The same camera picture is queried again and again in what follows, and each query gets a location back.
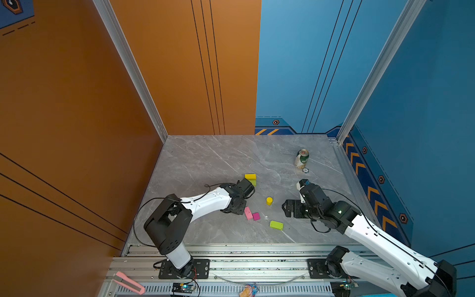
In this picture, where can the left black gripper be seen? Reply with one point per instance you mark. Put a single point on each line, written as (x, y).
(241, 211)

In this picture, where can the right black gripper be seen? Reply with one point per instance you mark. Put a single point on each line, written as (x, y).
(295, 204)

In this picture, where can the yellow rectangular block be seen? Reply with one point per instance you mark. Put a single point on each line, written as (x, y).
(251, 176)

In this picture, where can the pink rectangular block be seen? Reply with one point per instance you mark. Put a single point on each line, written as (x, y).
(248, 213)

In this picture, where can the lime green block front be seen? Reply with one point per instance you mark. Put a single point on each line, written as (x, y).
(276, 225)

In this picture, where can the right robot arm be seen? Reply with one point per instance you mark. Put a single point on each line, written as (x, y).
(406, 273)

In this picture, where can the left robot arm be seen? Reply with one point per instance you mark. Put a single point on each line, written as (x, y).
(168, 224)

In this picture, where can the magenta small cube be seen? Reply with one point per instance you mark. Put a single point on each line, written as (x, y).
(256, 216)

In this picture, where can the green beverage can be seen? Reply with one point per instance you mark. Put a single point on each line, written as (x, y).
(301, 159)

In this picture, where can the right circuit board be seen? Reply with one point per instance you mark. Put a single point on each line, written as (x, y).
(349, 285)

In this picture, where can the circuit board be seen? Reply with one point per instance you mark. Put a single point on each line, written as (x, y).
(349, 285)
(183, 289)

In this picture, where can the colourful snack wrapper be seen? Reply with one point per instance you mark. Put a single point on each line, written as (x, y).
(249, 291)

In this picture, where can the left circuit board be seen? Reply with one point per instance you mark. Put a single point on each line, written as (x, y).
(183, 289)

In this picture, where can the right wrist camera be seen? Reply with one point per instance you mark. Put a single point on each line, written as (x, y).
(302, 183)

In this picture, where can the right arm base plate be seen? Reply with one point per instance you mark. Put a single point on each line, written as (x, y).
(321, 268)

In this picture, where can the aluminium front rail frame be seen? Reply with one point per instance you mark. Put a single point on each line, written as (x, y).
(278, 269)

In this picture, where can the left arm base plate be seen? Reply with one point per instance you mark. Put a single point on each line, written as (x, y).
(194, 269)

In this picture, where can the pink handled tool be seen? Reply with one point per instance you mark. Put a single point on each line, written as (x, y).
(123, 280)

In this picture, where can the right aluminium corner post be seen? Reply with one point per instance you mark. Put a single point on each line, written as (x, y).
(396, 37)

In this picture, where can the aluminium corner post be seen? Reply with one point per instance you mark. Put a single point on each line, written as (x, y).
(114, 29)
(396, 37)

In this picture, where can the left aluminium corner post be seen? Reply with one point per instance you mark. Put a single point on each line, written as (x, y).
(114, 29)

